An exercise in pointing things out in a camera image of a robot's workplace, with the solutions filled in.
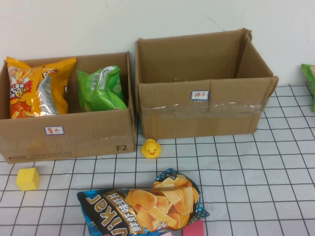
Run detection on white grid tablecloth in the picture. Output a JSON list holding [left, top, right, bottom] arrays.
[[0, 83, 315, 236]]

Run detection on empty taped cardboard box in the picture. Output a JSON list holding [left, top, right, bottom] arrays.
[[134, 28, 280, 140]]

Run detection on red foam block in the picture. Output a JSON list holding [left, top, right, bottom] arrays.
[[181, 220, 205, 236]]

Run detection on yellow rubber duck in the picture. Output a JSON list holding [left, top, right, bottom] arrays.
[[141, 138, 162, 160]]

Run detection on green chip bag with barcode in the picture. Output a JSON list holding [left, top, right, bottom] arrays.
[[76, 65, 128, 113]]

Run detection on orange fries snack bag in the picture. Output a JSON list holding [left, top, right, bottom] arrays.
[[5, 56, 45, 119]]

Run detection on yellow foam cube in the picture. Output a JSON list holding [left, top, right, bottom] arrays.
[[16, 167, 40, 192]]

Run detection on cardboard box marked F2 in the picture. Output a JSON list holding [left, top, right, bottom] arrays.
[[0, 51, 137, 165]]

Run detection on white handwritten label sticker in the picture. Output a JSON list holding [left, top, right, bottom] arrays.
[[191, 90, 210, 101], [44, 126, 65, 136]]

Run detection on blue potato chips bag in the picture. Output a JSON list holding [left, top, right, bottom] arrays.
[[76, 168, 210, 236]]

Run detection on green snack bag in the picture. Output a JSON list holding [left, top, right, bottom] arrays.
[[301, 63, 315, 113]]

